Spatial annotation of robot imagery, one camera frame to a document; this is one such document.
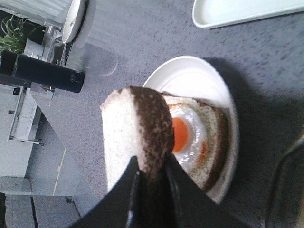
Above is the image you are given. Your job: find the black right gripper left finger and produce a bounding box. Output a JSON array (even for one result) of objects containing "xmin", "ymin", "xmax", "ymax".
[{"xmin": 70, "ymin": 156, "xmax": 139, "ymax": 228}]

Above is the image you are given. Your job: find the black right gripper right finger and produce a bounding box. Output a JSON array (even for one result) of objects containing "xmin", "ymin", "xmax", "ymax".
[{"xmin": 165, "ymin": 154, "xmax": 249, "ymax": 228}]

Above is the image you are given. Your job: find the fried egg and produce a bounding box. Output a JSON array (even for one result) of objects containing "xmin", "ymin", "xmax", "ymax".
[{"xmin": 169, "ymin": 103, "xmax": 208, "ymax": 172}]

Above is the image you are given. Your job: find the bread slice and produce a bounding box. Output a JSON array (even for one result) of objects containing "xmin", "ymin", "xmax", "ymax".
[
  {"xmin": 162, "ymin": 94, "xmax": 230, "ymax": 192},
  {"xmin": 100, "ymin": 86, "xmax": 174, "ymax": 190}
]

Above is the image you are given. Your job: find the white round plate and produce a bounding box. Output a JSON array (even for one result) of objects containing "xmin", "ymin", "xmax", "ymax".
[{"xmin": 143, "ymin": 56, "xmax": 239, "ymax": 204}]

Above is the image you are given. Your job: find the white rectangular tray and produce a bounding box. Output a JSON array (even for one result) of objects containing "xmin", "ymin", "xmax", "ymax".
[{"xmin": 192, "ymin": 0, "xmax": 304, "ymax": 29}]

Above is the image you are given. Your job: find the black box device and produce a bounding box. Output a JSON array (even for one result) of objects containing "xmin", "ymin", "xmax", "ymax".
[{"xmin": 0, "ymin": 50, "xmax": 85, "ymax": 93}]

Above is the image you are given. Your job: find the white round dish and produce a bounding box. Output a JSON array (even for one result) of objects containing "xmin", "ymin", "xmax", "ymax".
[{"xmin": 62, "ymin": 0, "xmax": 88, "ymax": 44}]

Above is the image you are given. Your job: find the green potted plant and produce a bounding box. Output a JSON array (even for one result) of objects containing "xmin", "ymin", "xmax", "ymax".
[{"xmin": 0, "ymin": 14, "xmax": 43, "ymax": 54}]

